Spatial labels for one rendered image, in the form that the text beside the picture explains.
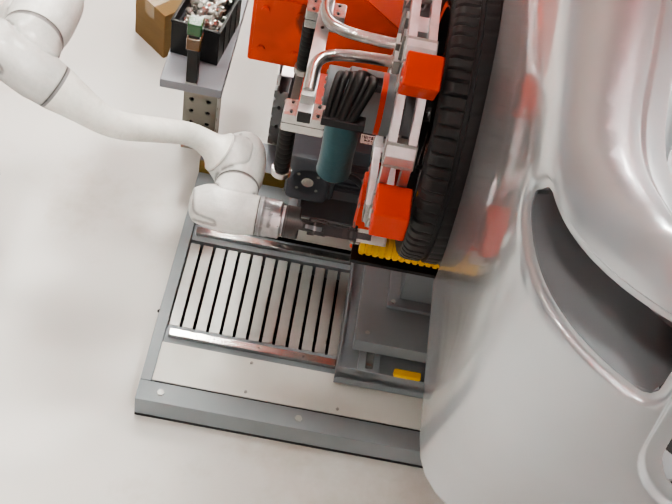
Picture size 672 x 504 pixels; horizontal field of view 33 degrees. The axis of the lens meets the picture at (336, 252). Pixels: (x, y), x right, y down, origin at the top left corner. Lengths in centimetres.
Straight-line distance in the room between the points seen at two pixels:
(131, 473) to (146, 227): 79
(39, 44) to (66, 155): 117
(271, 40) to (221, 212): 68
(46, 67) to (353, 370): 111
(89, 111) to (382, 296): 99
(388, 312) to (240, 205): 63
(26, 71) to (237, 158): 52
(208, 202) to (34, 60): 48
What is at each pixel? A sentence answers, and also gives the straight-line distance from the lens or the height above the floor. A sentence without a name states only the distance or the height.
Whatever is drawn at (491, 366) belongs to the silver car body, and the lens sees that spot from 172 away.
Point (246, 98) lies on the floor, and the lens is 378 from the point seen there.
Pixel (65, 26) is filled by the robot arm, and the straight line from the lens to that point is 250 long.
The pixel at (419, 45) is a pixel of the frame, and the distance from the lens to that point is 233.
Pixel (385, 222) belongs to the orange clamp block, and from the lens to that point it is 232.
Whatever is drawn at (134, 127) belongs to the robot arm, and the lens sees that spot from 250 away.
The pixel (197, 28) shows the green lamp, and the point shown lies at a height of 65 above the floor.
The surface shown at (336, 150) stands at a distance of 281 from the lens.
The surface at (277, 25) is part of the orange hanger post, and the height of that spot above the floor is 66.
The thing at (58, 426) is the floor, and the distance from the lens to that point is 300.
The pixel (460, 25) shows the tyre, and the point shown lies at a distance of 233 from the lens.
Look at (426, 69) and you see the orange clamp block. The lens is 224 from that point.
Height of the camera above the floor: 259
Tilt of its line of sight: 50 degrees down
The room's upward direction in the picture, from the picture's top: 13 degrees clockwise
